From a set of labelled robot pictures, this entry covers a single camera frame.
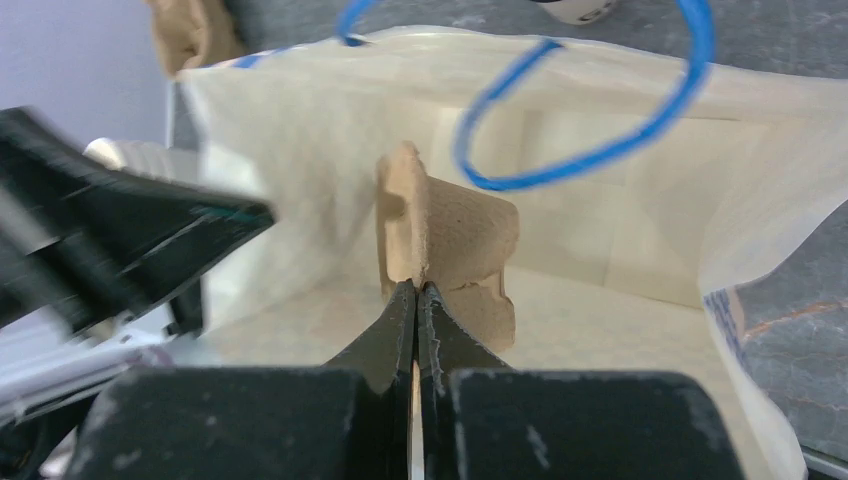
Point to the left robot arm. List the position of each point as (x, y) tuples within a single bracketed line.
[(50, 376)]

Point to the white paper coffee cup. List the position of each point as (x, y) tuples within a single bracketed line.
[(577, 12)]

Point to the cardboard cup carrier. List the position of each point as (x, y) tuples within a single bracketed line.
[(431, 230), (193, 33)]

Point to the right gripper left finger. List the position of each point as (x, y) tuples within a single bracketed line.
[(349, 418)]

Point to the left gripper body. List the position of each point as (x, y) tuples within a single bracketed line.
[(95, 244)]

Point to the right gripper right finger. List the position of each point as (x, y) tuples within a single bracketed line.
[(482, 419)]

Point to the paper takeout bag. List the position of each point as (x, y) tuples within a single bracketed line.
[(632, 265)]

